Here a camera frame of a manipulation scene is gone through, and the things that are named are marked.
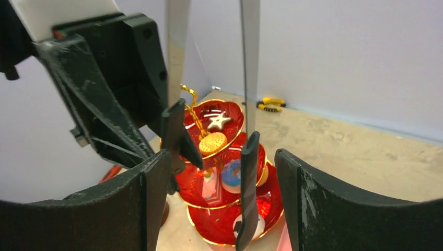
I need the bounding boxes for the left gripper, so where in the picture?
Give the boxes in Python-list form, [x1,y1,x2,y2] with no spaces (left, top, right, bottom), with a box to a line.
[34,13,205,170]

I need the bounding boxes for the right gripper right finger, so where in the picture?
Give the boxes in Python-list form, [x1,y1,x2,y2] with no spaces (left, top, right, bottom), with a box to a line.
[275,149,442,250]

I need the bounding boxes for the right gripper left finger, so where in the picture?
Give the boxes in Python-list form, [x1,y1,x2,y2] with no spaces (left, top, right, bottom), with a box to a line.
[1,150,172,250]

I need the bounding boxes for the yellow frosted donut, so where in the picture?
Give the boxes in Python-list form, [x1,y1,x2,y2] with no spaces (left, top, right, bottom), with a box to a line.
[257,165,269,187]

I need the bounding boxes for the red three-tier cake stand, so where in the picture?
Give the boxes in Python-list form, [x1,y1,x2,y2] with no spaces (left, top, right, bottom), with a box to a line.
[173,84,285,247]

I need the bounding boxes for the metal tongs black tips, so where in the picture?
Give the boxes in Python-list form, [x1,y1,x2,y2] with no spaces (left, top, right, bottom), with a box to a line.
[179,1,266,250]

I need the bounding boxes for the blue frosted donut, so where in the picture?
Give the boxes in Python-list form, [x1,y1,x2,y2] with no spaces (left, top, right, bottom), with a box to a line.
[221,159,241,194]

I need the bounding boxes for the round orange cookie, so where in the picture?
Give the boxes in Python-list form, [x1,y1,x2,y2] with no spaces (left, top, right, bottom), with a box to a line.
[199,132,228,156]

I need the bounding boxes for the white star cookie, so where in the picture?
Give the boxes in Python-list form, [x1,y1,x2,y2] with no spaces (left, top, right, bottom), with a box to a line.
[207,112,232,130]

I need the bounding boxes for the pink cake slice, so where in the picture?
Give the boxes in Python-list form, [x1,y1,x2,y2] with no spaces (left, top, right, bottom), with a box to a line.
[202,167,222,206]

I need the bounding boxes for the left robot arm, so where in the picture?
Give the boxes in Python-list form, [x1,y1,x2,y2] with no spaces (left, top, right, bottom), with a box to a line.
[1,1,203,173]

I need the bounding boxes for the yellow black pliers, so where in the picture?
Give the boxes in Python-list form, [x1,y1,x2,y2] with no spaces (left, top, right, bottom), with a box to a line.
[256,97,286,112]

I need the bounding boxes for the red handled tool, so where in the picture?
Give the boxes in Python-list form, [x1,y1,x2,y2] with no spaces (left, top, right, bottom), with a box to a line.
[99,165,122,183]

